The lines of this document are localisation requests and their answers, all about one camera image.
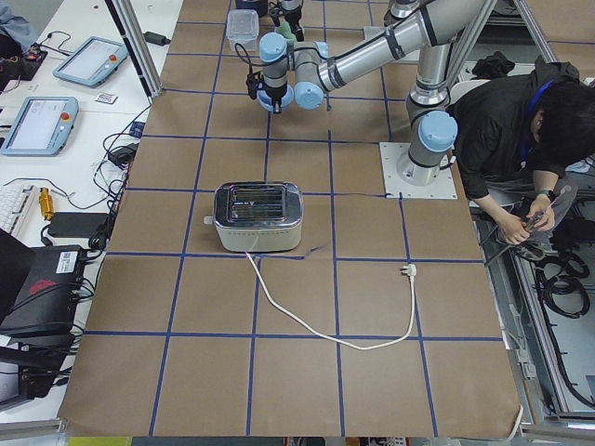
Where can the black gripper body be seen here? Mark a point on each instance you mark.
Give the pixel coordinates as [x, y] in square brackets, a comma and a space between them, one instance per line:
[277, 98]
[293, 20]

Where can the green bowl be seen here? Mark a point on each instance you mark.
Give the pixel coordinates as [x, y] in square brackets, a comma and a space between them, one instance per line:
[286, 32]

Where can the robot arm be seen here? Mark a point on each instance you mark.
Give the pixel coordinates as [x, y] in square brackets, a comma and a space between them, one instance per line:
[442, 32]
[277, 9]

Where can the dark blue saucepan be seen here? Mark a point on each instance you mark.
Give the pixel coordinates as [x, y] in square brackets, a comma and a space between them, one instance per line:
[260, 6]

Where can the clear plastic food container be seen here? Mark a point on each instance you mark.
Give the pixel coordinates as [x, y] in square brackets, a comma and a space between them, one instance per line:
[243, 28]

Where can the silver toaster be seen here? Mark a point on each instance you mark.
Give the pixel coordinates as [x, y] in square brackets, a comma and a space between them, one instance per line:
[258, 217]

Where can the black power adapter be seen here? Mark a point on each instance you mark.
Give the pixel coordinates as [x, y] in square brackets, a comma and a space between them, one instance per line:
[156, 39]

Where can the teach pendant far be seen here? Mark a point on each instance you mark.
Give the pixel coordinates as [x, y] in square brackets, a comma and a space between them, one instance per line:
[92, 63]

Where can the teach pendant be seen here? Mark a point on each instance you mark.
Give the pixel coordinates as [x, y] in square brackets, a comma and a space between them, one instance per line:
[92, 63]
[41, 127]

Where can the teach pendant near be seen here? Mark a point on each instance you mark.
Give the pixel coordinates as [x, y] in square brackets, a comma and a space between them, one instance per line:
[41, 127]

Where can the person in black jacket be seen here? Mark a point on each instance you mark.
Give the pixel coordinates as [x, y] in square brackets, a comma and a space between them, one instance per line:
[516, 137]

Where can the white keyboard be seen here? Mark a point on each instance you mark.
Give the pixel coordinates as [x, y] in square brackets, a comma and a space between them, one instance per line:
[16, 202]

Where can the black computer box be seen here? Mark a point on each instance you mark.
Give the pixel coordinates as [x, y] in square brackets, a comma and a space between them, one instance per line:
[39, 287]

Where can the aluminium frame post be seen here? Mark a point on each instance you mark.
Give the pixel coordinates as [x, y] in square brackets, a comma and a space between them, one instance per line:
[127, 24]

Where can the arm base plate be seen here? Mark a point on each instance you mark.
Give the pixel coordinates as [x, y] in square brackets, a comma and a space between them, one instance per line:
[405, 179]

